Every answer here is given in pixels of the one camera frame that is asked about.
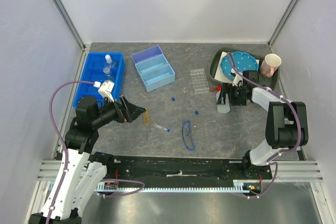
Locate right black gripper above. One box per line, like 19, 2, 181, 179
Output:
216, 82, 247, 106

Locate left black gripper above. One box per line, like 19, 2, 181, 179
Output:
92, 94, 146, 128

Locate red cap wash bottle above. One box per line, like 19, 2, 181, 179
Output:
211, 83, 230, 114

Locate small glass beaker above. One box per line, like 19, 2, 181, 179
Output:
102, 67, 114, 81

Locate clear flask white cap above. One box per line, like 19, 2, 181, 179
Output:
105, 54, 116, 69

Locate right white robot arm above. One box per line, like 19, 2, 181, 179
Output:
216, 70, 309, 179

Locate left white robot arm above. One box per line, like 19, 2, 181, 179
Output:
28, 96, 146, 223

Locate white paper sheet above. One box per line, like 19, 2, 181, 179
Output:
214, 51, 259, 83

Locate clear test tube rack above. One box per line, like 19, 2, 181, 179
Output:
190, 69, 209, 94

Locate teal dotted plate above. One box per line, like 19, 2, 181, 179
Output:
220, 51, 259, 80

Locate light blue box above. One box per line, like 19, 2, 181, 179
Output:
140, 64, 175, 92
135, 55, 169, 75

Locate glass stirring pipette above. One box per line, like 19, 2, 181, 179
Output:
182, 90, 188, 122

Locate lower blue cap tube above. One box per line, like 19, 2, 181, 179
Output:
153, 124, 171, 132

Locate blue compartment bin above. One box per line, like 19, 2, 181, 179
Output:
72, 52, 125, 108

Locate dark grey tray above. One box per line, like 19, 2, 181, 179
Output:
209, 47, 280, 90

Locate blue safety glasses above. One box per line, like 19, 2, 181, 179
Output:
182, 120, 196, 152

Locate pink paper cup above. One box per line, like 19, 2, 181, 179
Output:
260, 54, 282, 78

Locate purple plastic box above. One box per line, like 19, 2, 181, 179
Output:
131, 45, 163, 64

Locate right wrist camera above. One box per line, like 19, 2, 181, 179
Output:
232, 73, 243, 87

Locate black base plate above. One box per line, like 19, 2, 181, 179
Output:
98, 156, 272, 186

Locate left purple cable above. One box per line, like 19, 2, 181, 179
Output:
44, 80, 145, 224

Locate light blue cable duct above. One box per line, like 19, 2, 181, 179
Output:
94, 181, 262, 194

